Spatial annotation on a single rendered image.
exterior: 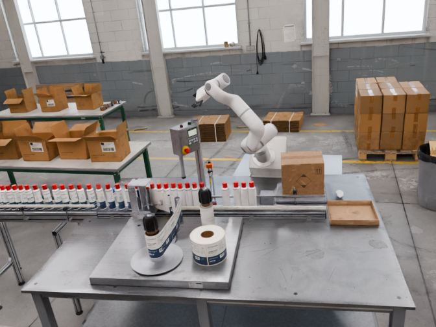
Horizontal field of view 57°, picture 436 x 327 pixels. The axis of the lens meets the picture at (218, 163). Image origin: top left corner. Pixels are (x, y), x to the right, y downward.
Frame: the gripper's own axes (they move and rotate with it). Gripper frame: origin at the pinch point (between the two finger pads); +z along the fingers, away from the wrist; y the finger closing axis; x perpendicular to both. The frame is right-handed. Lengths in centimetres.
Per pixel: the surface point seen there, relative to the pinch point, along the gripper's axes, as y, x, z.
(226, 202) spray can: 55, 47, 12
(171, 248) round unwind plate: 97, 11, 20
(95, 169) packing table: -20, 13, 176
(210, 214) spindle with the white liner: 74, 26, 3
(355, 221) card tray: 70, 99, -54
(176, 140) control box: 25.8, 0.2, 14.8
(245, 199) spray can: 54, 53, 1
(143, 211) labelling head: 64, 7, 53
